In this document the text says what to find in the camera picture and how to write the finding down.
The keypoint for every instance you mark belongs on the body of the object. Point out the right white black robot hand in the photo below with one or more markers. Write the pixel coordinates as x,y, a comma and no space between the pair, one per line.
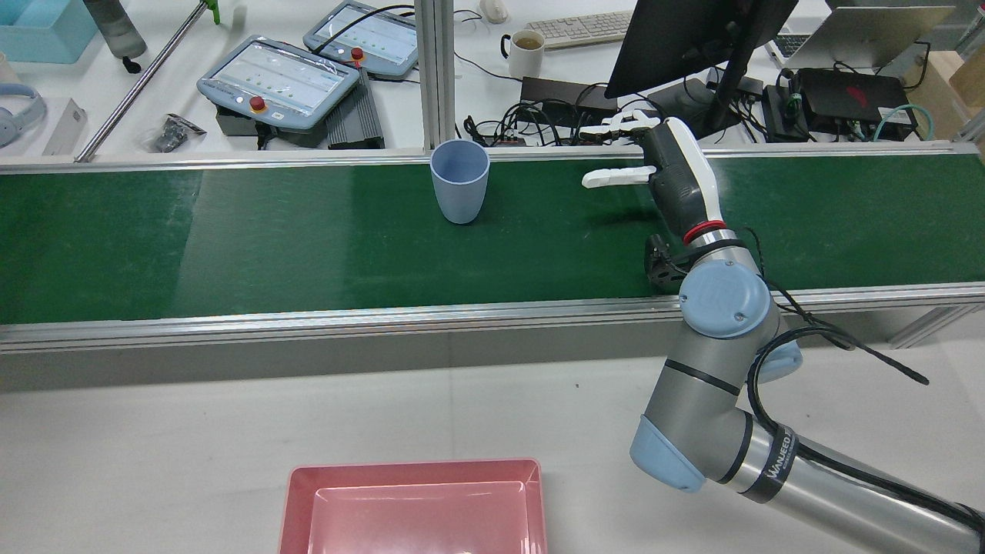
685,177

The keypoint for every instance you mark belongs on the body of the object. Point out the light blue plastic cup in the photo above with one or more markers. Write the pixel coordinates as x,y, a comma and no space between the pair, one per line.
460,188

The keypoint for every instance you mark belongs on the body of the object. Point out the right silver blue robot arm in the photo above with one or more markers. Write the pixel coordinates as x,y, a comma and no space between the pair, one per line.
716,369

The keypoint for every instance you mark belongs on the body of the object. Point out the black flat hub box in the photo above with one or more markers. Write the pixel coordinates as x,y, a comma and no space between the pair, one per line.
565,96

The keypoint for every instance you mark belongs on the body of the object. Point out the cardboard box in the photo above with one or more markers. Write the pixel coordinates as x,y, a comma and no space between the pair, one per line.
954,85

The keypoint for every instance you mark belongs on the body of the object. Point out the pink plastic box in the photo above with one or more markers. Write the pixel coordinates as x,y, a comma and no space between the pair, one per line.
415,515

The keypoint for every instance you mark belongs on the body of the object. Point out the light blue storage box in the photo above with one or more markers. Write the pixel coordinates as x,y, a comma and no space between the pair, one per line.
42,31

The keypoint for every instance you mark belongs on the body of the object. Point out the black monitor stand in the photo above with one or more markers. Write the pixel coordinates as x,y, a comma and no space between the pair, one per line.
727,108

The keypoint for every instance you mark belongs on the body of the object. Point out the black power adapter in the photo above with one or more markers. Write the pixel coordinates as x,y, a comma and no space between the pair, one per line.
783,115

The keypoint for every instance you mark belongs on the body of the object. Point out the black computer monitor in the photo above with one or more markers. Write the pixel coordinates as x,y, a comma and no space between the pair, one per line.
692,38

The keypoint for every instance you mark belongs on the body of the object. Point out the white computer keyboard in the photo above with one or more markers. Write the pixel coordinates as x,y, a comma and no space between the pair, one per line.
581,29

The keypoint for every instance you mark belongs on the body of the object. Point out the black mini computer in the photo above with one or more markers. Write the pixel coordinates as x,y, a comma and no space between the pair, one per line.
850,96

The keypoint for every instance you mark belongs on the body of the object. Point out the white mug with tea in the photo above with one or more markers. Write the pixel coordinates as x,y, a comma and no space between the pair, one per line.
527,55

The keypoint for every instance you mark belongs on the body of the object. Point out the silver laptop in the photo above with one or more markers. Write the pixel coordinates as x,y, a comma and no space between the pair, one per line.
869,35

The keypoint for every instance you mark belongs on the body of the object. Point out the white computer mouse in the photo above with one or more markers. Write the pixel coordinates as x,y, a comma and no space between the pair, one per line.
495,9

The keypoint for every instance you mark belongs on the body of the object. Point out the aluminium conveyor leg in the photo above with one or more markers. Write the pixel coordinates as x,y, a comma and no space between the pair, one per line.
935,327

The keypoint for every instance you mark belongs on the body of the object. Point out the grey ribbed power supply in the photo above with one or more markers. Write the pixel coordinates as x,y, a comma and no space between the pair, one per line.
355,115

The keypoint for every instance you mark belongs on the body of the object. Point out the small grey teach pendant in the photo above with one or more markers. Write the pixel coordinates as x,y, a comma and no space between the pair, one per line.
373,38

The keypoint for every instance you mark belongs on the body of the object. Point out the green conveyor belt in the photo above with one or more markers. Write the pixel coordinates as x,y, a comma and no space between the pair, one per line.
308,246

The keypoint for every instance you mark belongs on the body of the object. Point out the large grey teach pendant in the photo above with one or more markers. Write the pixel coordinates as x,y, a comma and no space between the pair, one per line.
277,81

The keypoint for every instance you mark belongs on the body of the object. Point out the green clamp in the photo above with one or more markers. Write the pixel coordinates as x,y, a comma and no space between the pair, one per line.
215,11

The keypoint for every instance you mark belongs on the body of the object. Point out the plastic bag of screws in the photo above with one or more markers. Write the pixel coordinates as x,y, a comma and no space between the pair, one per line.
173,133

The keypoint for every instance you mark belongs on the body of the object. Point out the steel rod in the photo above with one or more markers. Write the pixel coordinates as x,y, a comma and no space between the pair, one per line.
142,81

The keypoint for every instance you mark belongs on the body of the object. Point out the grey drinking bottle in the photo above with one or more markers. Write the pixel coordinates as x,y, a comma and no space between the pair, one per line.
115,31

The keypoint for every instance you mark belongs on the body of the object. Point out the small white carton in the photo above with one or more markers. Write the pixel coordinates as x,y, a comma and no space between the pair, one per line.
68,127

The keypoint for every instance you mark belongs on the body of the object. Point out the light blue headphones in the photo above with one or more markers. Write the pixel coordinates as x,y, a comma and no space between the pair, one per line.
19,115

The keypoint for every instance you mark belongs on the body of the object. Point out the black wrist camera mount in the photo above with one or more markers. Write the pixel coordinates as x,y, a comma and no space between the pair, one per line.
662,265

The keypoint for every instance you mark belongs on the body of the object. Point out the aluminium profile post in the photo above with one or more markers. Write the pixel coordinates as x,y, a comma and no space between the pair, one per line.
435,77

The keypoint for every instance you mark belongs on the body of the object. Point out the aluminium conveyor side rail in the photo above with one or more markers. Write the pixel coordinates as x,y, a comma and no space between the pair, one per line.
385,315
231,161

